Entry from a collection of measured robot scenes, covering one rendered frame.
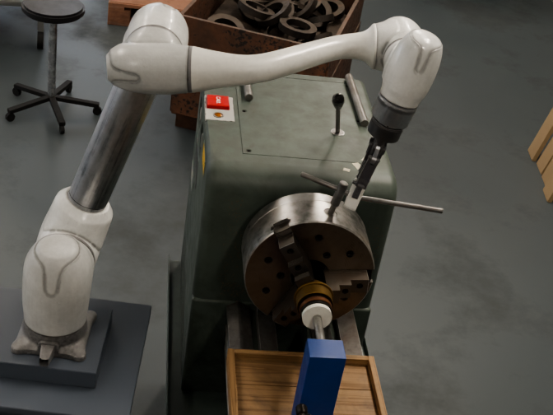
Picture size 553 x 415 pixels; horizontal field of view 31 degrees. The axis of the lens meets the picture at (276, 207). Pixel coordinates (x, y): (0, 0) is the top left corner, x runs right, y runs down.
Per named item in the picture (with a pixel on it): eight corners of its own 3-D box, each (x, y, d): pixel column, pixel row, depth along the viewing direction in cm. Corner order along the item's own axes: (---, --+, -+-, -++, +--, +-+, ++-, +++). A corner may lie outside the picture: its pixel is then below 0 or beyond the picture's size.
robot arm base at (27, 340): (5, 364, 240) (5, 347, 237) (26, 305, 258) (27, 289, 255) (81, 373, 241) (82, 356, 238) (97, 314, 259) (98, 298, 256)
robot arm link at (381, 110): (419, 98, 222) (408, 120, 225) (381, 82, 222) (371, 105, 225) (416, 114, 215) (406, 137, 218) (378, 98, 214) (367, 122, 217)
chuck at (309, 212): (225, 288, 251) (266, 186, 235) (341, 314, 259) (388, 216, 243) (227, 311, 243) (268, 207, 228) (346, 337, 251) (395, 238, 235)
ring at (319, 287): (295, 272, 232) (299, 297, 224) (334, 274, 233) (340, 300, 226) (290, 303, 237) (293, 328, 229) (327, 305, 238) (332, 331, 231)
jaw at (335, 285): (322, 259, 241) (370, 259, 242) (319, 276, 244) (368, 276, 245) (327, 288, 232) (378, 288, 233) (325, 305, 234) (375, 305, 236)
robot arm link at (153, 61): (186, 52, 207) (191, 25, 218) (99, 49, 206) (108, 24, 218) (188, 108, 214) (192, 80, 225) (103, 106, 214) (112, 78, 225)
